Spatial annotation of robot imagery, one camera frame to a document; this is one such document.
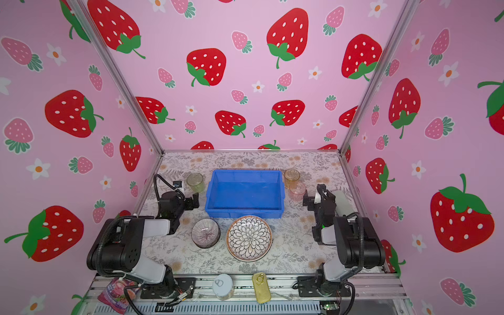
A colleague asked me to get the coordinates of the green glass cup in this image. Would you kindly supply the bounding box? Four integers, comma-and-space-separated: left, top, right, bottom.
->
186, 173, 206, 193

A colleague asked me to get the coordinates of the blue plastic bin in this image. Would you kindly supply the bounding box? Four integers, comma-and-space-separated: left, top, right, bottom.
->
205, 169, 285, 219

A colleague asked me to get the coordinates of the grey oblong case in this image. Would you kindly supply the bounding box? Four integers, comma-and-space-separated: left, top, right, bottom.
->
333, 190, 354, 217

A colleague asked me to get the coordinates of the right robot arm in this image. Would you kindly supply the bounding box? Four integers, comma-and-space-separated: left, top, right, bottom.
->
293, 184, 386, 297

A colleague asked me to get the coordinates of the yellow oval tin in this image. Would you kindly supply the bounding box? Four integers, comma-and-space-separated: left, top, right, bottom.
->
252, 272, 272, 304

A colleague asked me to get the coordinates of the white round can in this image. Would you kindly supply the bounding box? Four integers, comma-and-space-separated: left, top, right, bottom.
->
212, 274, 234, 301

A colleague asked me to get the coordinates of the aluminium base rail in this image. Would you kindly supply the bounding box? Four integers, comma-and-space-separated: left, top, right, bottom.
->
84, 273, 410, 315

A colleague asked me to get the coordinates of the amber glass cup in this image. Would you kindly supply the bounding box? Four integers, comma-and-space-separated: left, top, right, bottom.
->
283, 168, 301, 189

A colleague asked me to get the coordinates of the pink snack packet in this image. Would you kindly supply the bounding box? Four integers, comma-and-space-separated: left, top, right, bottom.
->
98, 278, 140, 314

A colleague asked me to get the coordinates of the large floral patterned plate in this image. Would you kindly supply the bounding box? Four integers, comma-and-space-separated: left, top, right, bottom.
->
226, 215, 273, 263

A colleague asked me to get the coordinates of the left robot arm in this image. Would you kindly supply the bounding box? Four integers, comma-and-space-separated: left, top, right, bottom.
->
87, 174, 200, 297

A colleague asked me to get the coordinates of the pink glass cup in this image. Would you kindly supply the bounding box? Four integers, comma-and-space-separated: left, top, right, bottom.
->
287, 181, 307, 202

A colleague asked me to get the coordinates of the purple striped bowl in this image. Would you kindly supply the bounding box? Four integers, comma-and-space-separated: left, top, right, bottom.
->
191, 218, 221, 249

